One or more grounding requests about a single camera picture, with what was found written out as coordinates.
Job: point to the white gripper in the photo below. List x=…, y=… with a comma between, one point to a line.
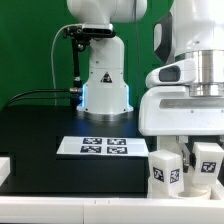
x=169, y=110

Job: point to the white round stool seat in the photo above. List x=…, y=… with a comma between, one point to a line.
x=191, y=192

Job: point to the white marker sheet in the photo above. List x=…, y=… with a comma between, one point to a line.
x=103, y=146

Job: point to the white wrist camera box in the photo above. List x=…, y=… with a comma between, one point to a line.
x=178, y=73

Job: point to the black camera stand pole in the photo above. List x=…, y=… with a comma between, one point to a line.
x=78, y=46

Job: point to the black camera on stand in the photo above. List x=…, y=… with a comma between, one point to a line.
x=89, y=30

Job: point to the white left rail block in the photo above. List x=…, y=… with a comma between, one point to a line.
x=4, y=169

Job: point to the white front rail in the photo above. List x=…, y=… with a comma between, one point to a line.
x=36, y=210

